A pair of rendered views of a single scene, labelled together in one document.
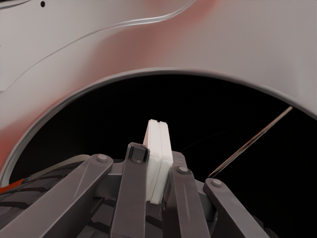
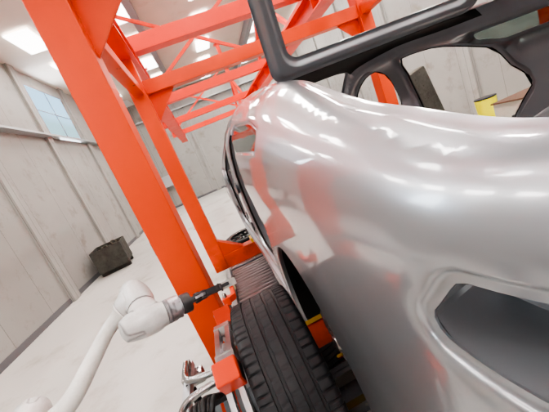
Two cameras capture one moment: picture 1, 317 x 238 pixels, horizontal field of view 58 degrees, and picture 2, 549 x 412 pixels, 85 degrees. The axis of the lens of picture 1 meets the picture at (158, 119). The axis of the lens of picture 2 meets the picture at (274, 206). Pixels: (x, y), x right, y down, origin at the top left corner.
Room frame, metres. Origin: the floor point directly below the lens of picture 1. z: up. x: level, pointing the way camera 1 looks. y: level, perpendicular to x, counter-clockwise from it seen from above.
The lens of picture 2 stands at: (0.06, -1.21, 1.71)
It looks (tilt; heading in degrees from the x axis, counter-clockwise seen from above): 12 degrees down; 70
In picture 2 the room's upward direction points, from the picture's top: 23 degrees counter-clockwise
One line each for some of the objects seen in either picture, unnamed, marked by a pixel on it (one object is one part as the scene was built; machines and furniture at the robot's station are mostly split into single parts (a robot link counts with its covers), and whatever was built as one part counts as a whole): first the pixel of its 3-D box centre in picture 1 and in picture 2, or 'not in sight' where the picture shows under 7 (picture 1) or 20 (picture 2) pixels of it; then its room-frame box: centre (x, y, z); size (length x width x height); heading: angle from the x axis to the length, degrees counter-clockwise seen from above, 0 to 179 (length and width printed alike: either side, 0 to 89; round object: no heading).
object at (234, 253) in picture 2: not in sight; (243, 244); (0.76, 2.21, 0.69); 0.52 x 0.17 x 0.35; 169
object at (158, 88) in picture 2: not in sight; (261, 61); (1.77, 2.01, 2.54); 2.58 x 0.12 x 0.42; 169
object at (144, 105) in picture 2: not in sight; (176, 174); (0.41, 2.28, 1.75); 0.19 x 0.19 x 2.45; 79
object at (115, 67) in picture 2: not in sight; (109, 60); (0.24, 1.33, 2.67); 1.77 x 0.10 x 0.12; 79
